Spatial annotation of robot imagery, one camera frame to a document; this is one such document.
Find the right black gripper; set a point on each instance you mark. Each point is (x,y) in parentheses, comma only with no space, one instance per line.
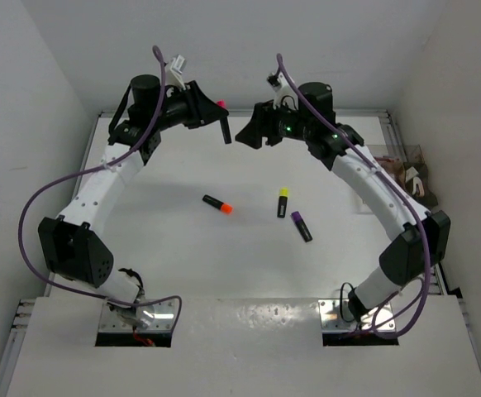
(261,124)

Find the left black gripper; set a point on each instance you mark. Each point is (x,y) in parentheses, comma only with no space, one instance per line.
(201,110)

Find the pink black highlighter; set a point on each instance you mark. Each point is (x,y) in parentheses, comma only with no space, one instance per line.
(225,128)

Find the yellow black highlighter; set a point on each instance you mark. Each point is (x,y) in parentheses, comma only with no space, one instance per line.
(282,202)

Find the orange black highlighter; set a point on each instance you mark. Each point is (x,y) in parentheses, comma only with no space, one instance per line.
(217,204)

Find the purple black highlighter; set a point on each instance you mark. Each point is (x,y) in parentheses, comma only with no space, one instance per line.
(301,226)

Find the red gel pen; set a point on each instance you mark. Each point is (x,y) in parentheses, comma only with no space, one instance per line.
(384,159)

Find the pink eraser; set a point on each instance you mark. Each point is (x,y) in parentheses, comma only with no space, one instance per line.
(418,189)

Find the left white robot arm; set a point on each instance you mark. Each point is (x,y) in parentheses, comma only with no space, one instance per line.
(72,242)

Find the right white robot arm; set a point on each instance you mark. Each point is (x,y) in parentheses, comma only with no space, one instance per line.
(418,237)

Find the clear acrylic container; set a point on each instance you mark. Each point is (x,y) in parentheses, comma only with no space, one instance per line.
(409,163)

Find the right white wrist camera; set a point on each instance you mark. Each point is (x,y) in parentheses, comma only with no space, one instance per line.
(281,88)

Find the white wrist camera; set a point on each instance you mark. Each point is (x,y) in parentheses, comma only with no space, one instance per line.
(281,88)
(174,72)

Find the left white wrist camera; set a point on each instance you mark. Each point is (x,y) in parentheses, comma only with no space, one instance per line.
(174,72)

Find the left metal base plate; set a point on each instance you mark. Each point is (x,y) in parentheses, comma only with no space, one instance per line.
(153,318)

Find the metal base plate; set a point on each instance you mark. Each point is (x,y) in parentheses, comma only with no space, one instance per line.
(336,321)
(153,318)

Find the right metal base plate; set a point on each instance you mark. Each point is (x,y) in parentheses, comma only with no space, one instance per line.
(336,321)

